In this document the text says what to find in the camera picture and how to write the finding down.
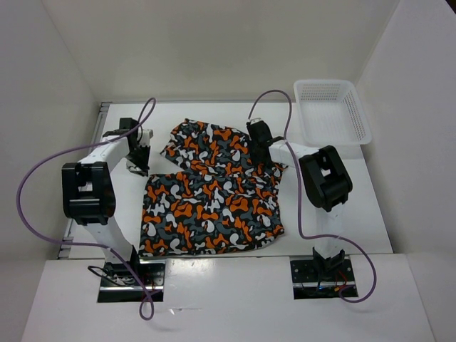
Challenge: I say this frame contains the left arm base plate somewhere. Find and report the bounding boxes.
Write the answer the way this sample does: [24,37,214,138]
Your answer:
[88,260,166,303]

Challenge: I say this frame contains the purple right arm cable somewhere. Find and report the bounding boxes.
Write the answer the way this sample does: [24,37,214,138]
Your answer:
[247,89,378,304]

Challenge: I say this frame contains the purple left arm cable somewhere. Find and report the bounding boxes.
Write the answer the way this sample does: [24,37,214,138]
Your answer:
[16,97,157,320]

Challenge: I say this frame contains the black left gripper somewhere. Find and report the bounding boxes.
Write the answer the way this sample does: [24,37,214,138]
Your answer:
[125,143,151,177]

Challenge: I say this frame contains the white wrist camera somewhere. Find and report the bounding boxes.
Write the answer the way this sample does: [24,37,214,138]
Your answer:
[138,129,153,147]
[246,118,264,135]

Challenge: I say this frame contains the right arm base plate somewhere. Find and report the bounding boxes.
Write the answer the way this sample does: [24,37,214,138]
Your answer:
[290,256,358,300]

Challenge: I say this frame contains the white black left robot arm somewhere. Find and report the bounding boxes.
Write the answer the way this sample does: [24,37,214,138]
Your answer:
[61,118,153,285]

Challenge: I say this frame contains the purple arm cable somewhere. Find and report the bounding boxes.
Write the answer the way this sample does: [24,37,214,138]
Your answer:
[16,97,157,320]
[247,89,378,304]

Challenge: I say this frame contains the orange camouflage shorts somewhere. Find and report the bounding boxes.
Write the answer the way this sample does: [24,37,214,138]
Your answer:
[138,119,286,259]

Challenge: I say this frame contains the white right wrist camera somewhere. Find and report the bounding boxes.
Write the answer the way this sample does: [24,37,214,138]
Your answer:
[246,118,264,135]

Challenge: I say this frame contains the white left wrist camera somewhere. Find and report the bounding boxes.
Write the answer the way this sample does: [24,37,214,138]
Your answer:
[138,129,153,147]

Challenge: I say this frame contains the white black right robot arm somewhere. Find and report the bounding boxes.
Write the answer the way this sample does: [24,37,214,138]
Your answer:
[247,119,353,281]

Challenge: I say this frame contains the white plastic basket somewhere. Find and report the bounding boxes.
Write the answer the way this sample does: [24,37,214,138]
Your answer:
[294,79,372,146]

